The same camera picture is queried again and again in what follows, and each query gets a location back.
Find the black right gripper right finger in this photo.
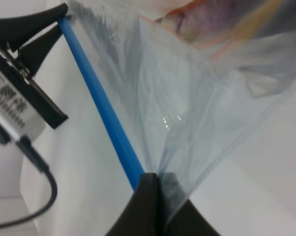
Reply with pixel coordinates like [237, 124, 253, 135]
[159, 173, 219, 236]

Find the clear zip bag blue seal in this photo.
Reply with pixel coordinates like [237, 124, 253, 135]
[58, 0, 296, 222]

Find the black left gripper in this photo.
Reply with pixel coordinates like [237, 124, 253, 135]
[0, 3, 68, 129]

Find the yellow pear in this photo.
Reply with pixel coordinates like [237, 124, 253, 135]
[233, 0, 283, 40]

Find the black camera cable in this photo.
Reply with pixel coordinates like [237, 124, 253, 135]
[0, 136, 58, 229]

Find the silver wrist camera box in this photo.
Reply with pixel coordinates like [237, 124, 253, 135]
[0, 72, 45, 141]

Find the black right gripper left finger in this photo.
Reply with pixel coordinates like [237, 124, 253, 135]
[107, 173, 162, 236]

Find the dark purple eggplant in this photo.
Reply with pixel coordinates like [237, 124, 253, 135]
[138, 0, 252, 50]

